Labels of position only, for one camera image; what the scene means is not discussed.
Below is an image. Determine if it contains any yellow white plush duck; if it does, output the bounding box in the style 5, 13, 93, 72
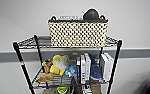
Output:
49, 54, 70, 77

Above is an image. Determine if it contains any small blue plush toy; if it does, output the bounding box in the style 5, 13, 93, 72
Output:
64, 63, 78, 78

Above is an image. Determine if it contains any tall wide white box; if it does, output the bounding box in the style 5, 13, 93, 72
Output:
99, 51, 116, 83

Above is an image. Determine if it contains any brown orange plush toy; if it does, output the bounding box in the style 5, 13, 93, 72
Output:
35, 58, 56, 84

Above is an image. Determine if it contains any slim white box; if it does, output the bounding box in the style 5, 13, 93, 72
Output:
80, 52, 92, 84

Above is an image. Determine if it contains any long grey wall band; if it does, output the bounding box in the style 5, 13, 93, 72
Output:
0, 47, 150, 64

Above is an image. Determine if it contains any black wire shelf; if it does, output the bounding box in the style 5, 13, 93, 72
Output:
12, 33, 124, 94

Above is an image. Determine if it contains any dark grey round plush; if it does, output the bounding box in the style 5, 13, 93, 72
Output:
82, 7, 101, 21

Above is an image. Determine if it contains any green round toy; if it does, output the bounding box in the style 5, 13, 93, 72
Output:
55, 84, 71, 94

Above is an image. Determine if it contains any tall brown cardboard box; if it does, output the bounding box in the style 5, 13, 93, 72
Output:
89, 80, 102, 94

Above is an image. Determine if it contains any black upright bag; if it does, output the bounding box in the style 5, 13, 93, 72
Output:
69, 76, 80, 94

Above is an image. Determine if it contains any pale basket with dark spots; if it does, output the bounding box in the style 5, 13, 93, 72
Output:
47, 14, 110, 49

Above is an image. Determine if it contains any fashion magazine with face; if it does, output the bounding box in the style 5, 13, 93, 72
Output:
58, 14, 80, 20

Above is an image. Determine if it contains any white box with black edge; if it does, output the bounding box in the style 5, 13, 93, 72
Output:
75, 55, 82, 85

